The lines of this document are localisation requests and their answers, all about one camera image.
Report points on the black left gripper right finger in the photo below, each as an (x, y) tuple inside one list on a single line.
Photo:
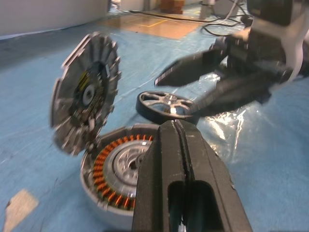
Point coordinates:
[(210, 174)]

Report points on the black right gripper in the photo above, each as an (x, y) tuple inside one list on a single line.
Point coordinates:
[(256, 53)]

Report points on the white backdrop sheet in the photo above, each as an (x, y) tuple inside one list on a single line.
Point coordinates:
[(48, 14)]

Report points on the black spoked rotor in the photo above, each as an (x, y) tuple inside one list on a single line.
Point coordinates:
[(144, 110)]

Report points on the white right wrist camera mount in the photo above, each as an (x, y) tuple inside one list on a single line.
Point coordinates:
[(295, 53)]

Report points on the silver motor housing copper coils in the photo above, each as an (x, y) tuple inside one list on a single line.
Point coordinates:
[(120, 159)]

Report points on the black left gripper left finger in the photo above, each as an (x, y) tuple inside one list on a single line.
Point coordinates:
[(152, 174)]

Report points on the yellow tape square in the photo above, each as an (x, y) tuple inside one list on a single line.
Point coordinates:
[(157, 23)]

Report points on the brown stacked boxes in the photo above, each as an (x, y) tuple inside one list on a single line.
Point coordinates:
[(172, 6)]

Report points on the blue plastic table cover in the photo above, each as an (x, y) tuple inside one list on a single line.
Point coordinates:
[(36, 145)]

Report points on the silver hinged motor lid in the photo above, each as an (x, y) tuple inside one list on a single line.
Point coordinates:
[(72, 91)]

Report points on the beige tape patch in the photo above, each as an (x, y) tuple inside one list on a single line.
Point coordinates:
[(20, 210)]

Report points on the brown cardboard sheet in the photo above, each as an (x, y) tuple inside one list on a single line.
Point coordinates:
[(157, 30)]

